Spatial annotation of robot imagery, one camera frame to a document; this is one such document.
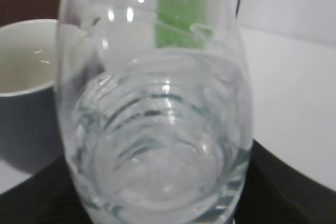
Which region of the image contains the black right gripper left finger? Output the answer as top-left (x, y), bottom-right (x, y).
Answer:
top-left (1, 156), bottom-right (92, 223)

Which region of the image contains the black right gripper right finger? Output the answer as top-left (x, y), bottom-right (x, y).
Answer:
top-left (235, 141), bottom-right (335, 223)

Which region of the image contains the clear cestbon water bottle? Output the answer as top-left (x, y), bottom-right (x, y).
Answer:
top-left (56, 0), bottom-right (253, 223)

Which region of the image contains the dark grey-blue mug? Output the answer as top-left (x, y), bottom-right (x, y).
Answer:
top-left (1, 19), bottom-right (81, 173)

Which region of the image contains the green sprite bottle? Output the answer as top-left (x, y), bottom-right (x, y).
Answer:
top-left (155, 0), bottom-right (211, 49)

